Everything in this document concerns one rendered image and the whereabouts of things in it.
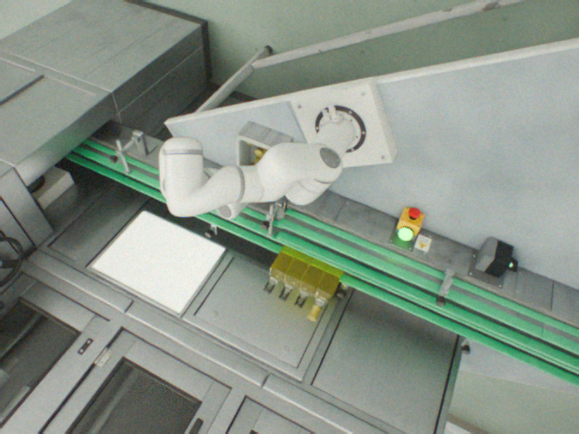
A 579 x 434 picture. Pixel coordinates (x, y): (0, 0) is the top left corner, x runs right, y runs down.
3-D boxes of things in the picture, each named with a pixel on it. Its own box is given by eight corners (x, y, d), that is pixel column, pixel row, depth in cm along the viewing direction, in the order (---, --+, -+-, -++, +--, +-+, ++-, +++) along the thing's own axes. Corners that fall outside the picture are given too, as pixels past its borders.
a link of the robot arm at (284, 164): (224, 176, 100) (252, 135, 88) (306, 176, 113) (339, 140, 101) (233, 211, 96) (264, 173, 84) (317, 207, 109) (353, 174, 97)
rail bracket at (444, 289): (442, 269, 135) (432, 303, 127) (450, 257, 129) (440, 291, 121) (454, 275, 134) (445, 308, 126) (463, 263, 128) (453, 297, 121)
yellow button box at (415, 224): (400, 218, 145) (394, 232, 141) (406, 203, 139) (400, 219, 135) (419, 226, 144) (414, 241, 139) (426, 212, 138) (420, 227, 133)
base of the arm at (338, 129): (310, 105, 122) (288, 132, 112) (350, 96, 115) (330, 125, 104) (328, 150, 130) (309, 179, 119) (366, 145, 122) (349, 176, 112)
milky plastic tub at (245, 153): (248, 166, 162) (237, 181, 157) (248, 120, 145) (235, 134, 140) (289, 182, 158) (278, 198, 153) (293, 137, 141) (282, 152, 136)
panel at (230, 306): (144, 211, 179) (87, 271, 159) (142, 207, 177) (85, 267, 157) (339, 301, 158) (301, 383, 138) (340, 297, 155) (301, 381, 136)
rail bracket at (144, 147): (150, 145, 177) (114, 178, 164) (141, 113, 164) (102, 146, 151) (158, 148, 176) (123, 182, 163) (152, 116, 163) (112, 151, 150)
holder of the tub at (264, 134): (249, 175, 167) (239, 188, 162) (249, 120, 145) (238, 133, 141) (288, 191, 163) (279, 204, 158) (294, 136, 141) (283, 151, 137)
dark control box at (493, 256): (478, 249, 139) (474, 268, 134) (488, 235, 132) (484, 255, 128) (503, 258, 137) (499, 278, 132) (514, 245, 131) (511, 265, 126)
